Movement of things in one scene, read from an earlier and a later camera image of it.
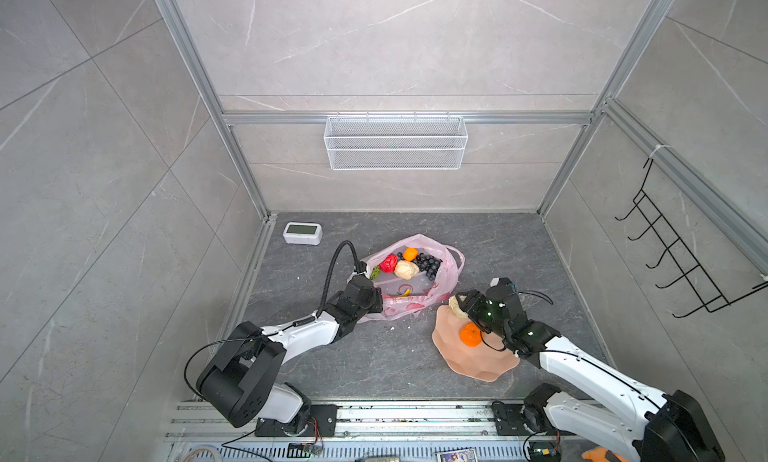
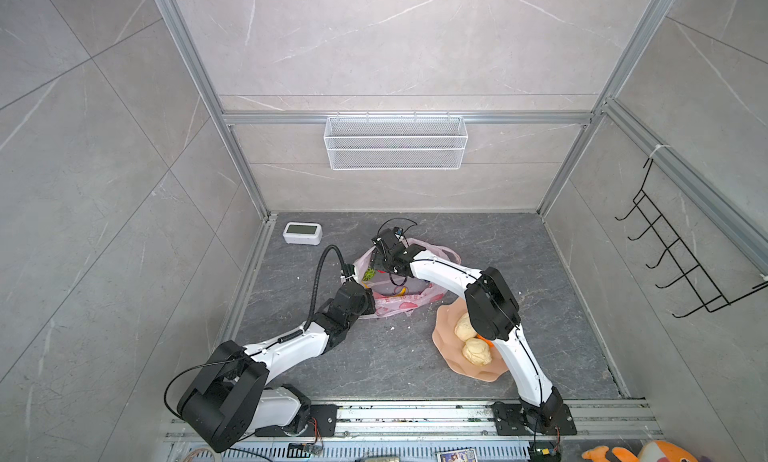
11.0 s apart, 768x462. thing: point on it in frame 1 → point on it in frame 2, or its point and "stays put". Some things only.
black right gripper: x=472 y=303 → x=376 y=259
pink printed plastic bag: x=411 y=274 stays put
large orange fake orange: x=471 y=334 → x=491 y=344
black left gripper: x=377 y=295 stays put
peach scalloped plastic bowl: x=487 y=361 stays put
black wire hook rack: x=682 y=256 stays put
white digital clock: x=303 y=233 stays put
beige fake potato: x=455 y=306 → x=477 y=351
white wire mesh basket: x=396 y=143 stays put
